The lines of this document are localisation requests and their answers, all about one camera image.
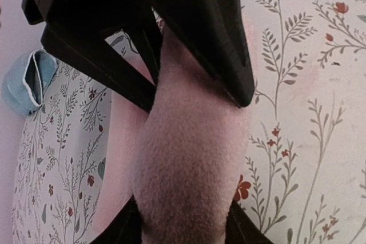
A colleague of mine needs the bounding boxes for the floral tablecloth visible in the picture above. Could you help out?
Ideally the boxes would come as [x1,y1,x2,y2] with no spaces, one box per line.
[11,0,365,243]

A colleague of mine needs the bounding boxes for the pink towel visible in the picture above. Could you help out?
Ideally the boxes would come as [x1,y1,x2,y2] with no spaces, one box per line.
[94,27,252,243]

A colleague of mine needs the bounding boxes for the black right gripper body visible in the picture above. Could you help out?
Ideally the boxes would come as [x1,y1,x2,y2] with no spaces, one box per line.
[22,0,160,41]

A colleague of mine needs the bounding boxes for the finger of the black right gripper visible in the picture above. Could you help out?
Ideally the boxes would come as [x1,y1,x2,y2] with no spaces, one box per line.
[41,23,156,113]
[146,0,254,107]

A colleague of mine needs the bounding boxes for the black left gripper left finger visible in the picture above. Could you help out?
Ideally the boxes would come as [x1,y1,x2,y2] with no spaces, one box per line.
[90,196,142,244]

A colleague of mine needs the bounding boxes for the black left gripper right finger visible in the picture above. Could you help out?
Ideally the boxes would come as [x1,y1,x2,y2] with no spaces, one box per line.
[225,201,273,244]

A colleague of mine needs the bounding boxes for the light blue towel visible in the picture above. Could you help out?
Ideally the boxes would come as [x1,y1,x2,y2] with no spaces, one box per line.
[1,49,58,116]

